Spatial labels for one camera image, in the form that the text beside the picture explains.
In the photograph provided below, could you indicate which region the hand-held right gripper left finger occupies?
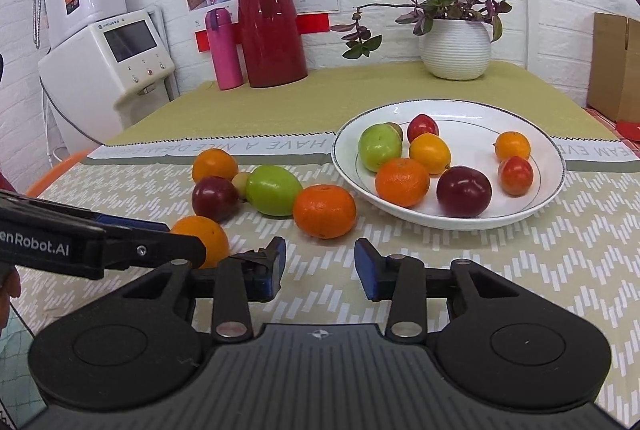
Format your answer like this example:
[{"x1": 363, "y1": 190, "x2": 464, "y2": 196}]
[{"x1": 122, "y1": 236, "x2": 288, "y2": 344}]

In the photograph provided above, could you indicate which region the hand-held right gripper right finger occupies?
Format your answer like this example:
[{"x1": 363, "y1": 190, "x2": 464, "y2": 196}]
[{"x1": 353, "y1": 238, "x2": 521, "y2": 342}]

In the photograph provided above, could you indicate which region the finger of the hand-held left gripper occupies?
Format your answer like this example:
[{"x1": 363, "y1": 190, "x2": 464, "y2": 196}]
[
  {"x1": 102, "y1": 232, "x2": 208, "y2": 273},
  {"x1": 95, "y1": 214, "x2": 171, "y2": 235}
]

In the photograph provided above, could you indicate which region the large orange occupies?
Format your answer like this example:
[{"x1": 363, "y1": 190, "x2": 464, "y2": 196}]
[{"x1": 170, "y1": 215, "x2": 231, "y2": 270}]

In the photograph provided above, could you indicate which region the tangerine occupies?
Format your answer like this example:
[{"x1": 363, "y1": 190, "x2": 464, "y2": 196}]
[
  {"x1": 375, "y1": 158, "x2": 431, "y2": 209},
  {"x1": 292, "y1": 184, "x2": 357, "y2": 240}
]

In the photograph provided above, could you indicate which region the dark red plum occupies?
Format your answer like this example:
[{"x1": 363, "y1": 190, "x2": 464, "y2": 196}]
[
  {"x1": 191, "y1": 176, "x2": 241, "y2": 223},
  {"x1": 436, "y1": 165, "x2": 493, "y2": 218}
]

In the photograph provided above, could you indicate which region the green mango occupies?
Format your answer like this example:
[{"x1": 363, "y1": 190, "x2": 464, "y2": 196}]
[
  {"x1": 245, "y1": 165, "x2": 304, "y2": 217},
  {"x1": 358, "y1": 123, "x2": 403, "y2": 173}
]

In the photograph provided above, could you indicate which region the yellow-orange citrus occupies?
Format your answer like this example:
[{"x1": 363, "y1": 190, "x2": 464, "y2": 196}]
[{"x1": 408, "y1": 133, "x2": 452, "y2": 175}]

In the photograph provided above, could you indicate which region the small red plum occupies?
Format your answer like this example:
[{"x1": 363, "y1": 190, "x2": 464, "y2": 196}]
[
  {"x1": 406, "y1": 113, "x2": 440, "y2": 144},
  {"x1": 497, "y1": 156, "x2": 534, "y2": 197}
]

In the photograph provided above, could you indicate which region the white plate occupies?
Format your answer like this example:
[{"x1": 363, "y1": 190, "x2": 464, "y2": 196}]
[{"x1": 331, "y1": 99, "x2": 567, "y2": 231}]

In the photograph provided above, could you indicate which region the small orange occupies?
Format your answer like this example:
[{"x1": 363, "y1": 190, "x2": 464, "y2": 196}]
[{"x1": 494, "y1": 131, "x2": 531, "y2": 162}]

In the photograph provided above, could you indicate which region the person's left hand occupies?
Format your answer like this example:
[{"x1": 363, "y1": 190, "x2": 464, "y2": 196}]
[{"x1": 0, "y1": 266, "x2": 23, "y2": 336}]

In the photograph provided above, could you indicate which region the patterned tablecloth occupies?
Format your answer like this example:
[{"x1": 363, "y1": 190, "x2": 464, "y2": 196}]
[{"x1": 0, "y1": 60, "x2": 640, "y2": 430}]

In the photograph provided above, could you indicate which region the green cutting mat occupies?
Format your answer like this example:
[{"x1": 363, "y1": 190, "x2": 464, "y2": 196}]
[{"x1": 0, "y1": 305, "x2": 48, "y2": 430}]

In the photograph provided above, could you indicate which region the white water dispenser with screen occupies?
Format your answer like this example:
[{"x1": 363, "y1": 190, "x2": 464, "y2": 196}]
[{"x1": 37, "y1": 8, "x2": 180, "y2": 153}]

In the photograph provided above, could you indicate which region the pink bottle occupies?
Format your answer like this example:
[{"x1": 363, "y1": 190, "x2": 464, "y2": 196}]
[{"x1": 204, "y1": 7, "x2": 245, "y2": 91}]

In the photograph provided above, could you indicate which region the red thermos jug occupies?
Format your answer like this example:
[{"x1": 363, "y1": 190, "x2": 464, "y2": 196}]
[{"x1": 237, "y1": 0, "x2": 309, "y2": 89}]

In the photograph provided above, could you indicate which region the potted plant white ribbed pot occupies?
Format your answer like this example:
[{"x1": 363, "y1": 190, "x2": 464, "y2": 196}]
[{"x1": 330, "y1": 0, "x2": 513, "y2": 82}]

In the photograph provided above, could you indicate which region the red paper sheet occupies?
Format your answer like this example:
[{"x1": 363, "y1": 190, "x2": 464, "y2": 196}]
[{"x1": 194, "y1": 12, "x2": 332, "y2": 52}]

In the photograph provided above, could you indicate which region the cardboard box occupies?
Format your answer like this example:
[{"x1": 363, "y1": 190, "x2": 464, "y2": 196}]
[{"x1": 586, "y1": 11, "x2": 640, "y2": 123}]

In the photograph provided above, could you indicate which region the grey cable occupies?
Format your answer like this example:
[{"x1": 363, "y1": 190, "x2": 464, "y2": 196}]
[{"x1": 40, "y1": 77, "x2": 106, "y2": 147}]

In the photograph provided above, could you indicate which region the corrugated metal hose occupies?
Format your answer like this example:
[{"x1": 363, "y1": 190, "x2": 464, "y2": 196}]
[{"x1": 31, "y1": 0, "x2": 51, "y2": 51}]

